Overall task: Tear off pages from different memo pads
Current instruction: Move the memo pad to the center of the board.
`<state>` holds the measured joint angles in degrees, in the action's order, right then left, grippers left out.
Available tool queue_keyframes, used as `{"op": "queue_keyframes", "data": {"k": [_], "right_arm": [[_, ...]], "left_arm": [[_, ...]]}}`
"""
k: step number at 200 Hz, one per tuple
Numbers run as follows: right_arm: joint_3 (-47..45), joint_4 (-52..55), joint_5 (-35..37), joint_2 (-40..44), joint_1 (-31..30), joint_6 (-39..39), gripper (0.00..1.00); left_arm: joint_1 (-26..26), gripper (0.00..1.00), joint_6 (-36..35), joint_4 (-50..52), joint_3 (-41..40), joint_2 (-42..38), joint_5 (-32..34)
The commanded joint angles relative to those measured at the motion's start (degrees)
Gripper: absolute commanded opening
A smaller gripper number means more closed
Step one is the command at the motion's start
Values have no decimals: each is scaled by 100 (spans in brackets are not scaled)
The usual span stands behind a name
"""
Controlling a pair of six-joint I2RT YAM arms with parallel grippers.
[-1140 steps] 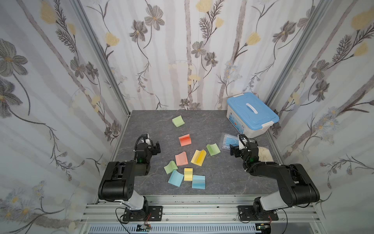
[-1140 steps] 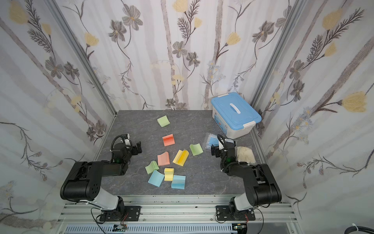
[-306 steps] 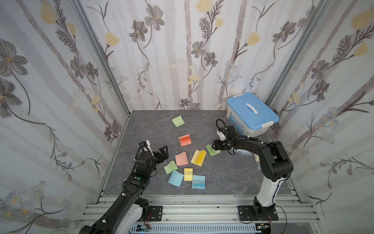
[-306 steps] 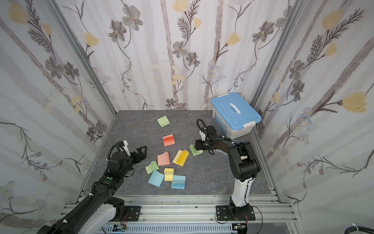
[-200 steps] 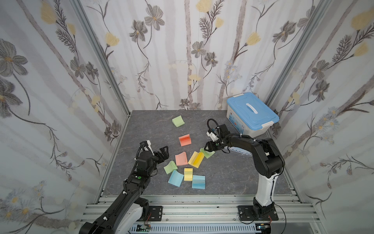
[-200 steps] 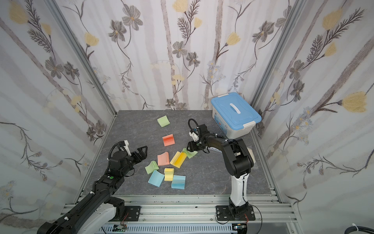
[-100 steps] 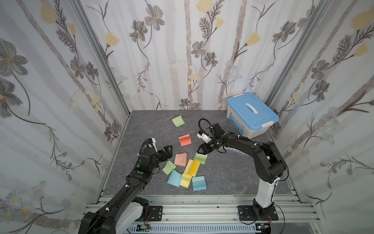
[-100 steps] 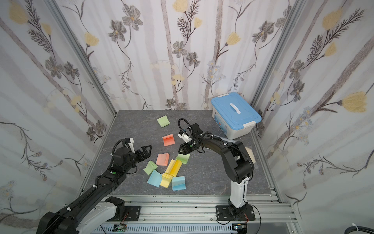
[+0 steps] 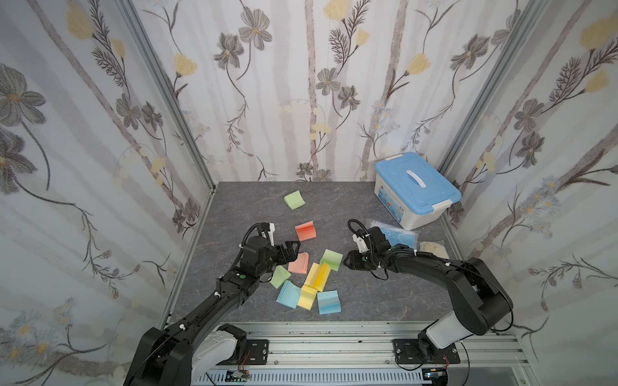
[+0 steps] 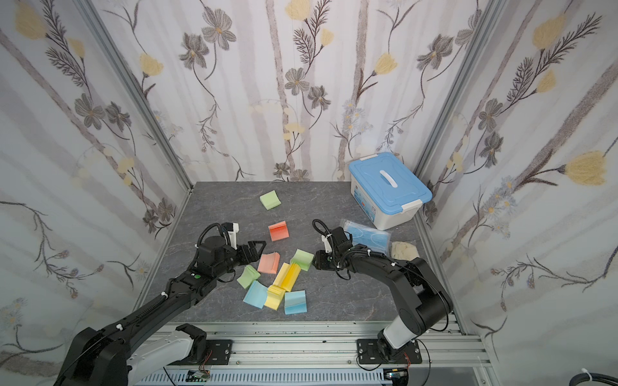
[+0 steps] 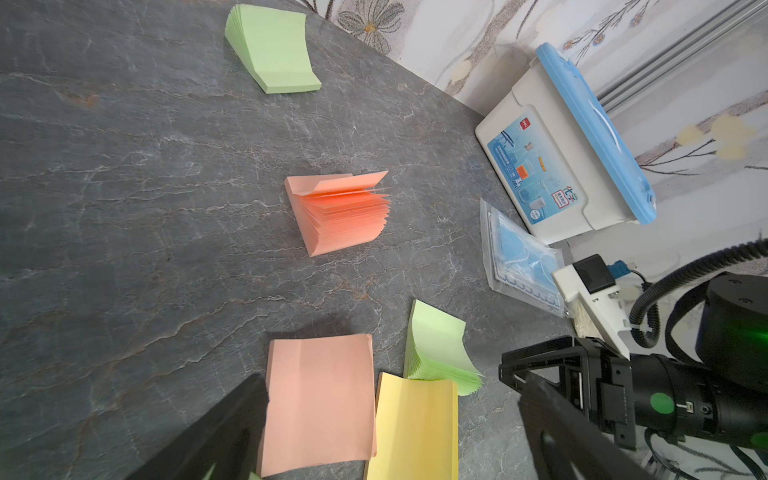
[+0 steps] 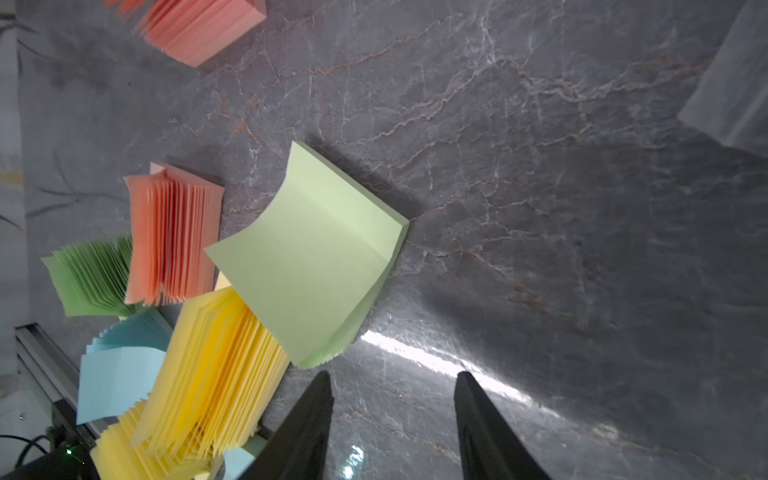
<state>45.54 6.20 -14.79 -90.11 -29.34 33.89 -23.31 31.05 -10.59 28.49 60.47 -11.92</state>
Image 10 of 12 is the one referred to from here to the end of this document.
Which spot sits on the bag of blue face masks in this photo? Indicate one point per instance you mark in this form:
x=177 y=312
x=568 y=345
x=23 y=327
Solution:
x=374 y=239

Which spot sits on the green memo pad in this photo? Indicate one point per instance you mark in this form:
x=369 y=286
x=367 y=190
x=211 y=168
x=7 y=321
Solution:
x=302 y=259
x=270 y=200
x=248 y=277

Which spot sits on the large yellow memo pad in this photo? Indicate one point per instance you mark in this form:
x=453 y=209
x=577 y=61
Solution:
x=287 y=276

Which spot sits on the clear bag with beige contents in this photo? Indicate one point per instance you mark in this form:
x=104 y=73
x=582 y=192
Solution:
x=404 y=251

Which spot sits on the white box with blue lid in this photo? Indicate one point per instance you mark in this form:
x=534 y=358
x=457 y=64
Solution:
x=386 y=190

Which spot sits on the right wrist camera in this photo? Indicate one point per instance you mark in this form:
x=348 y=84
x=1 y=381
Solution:
x=336 y=241

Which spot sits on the red memo pad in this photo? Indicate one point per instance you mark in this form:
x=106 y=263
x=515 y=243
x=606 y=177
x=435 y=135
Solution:
x=279 y=231

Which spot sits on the small circuit board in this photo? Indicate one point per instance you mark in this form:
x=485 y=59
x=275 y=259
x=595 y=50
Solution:
x=197 y=376

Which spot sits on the aluminium rail frame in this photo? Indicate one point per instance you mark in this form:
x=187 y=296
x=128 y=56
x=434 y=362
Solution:
x=325 y=353

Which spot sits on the pink memo pad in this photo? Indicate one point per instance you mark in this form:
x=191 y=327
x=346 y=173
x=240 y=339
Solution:
x=268 y=263

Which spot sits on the small yellow memo pad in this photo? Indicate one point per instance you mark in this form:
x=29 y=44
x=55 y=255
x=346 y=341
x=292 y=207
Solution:
x=275 y=296

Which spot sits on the left blue memo pad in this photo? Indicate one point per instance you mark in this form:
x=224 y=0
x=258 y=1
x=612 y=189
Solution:
x=256 y=295

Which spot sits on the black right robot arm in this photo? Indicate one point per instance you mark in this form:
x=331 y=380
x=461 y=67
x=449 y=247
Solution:
x=420 y=299

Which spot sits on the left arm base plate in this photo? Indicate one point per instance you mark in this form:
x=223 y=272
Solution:
x=208 y=352

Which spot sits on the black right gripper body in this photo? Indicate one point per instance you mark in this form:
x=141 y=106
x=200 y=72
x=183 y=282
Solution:
x=326 y=259

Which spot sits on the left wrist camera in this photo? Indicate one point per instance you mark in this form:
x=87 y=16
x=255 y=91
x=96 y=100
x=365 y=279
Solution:
x=232 y=230

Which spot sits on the right blue memo pad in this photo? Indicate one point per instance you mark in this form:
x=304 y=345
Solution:
x=295 y=302

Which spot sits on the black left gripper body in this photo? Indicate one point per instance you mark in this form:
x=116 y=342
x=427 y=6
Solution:
x=238 y=257

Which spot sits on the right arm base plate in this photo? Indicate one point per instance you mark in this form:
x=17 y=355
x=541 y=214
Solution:
x=378 y=351

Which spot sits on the blue memo pad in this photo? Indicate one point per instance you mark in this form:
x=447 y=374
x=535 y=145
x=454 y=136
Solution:
x=295 y=302
x=256 y=295

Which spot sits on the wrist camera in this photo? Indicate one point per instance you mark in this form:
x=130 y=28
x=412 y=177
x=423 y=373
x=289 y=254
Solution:
x=336 y=241
x=232 y=230

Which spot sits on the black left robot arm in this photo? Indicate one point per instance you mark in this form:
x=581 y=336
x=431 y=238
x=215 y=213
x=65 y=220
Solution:
x=102 y=357

